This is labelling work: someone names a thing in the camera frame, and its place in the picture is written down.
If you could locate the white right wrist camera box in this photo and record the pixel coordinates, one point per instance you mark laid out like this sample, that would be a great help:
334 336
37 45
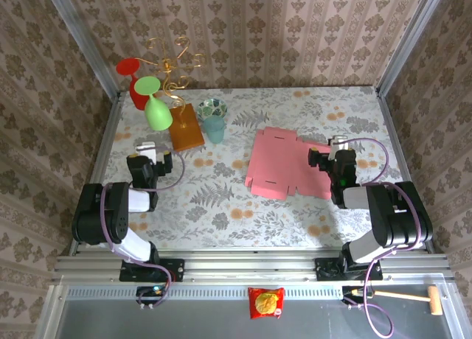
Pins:
337 143

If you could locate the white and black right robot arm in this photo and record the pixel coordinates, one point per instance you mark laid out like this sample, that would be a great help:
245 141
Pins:
391 217

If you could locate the pink paper box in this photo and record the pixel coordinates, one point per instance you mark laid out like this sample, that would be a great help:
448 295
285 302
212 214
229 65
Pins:
280 162

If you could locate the red plastic wine glass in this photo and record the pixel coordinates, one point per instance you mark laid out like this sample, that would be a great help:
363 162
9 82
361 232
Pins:
127 66

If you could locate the teal plastic cup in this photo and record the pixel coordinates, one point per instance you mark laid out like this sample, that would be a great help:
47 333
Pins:
214 132

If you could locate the red snack packet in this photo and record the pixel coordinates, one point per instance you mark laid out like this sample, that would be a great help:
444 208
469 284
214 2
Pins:
266 303

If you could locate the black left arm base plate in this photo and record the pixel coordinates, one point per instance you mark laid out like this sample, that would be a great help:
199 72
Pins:
175 269

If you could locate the aluminium corner post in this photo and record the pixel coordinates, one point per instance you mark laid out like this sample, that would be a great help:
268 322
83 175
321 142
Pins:
85 48
409 40

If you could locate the green plastic wine glass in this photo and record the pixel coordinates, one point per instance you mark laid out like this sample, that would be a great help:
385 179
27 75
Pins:
158 114

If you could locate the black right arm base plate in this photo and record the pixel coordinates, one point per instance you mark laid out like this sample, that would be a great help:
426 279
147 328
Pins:
326 270

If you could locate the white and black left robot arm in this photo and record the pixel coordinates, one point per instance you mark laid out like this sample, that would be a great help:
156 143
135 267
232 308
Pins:
92 213

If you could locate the small black connector board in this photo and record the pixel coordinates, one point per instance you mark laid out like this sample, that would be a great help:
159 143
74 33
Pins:
151 291
350 293

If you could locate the leaf patterned bowl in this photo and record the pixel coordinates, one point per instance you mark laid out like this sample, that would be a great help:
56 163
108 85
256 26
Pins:
212 107

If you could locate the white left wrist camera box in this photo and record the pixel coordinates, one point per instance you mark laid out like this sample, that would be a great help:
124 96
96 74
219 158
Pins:
145 149

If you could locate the wide aluminium extrusion beam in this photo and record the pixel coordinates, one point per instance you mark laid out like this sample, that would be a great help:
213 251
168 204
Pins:
250 269

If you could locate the aluminium side rail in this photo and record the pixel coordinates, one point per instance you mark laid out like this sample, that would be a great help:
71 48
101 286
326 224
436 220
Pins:
391 132
107 132

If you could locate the wooden mallet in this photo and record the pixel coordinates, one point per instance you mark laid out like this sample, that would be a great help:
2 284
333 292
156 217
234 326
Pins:
434 300

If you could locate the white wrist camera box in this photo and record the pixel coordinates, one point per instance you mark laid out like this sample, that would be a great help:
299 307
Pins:
337 143
145 149

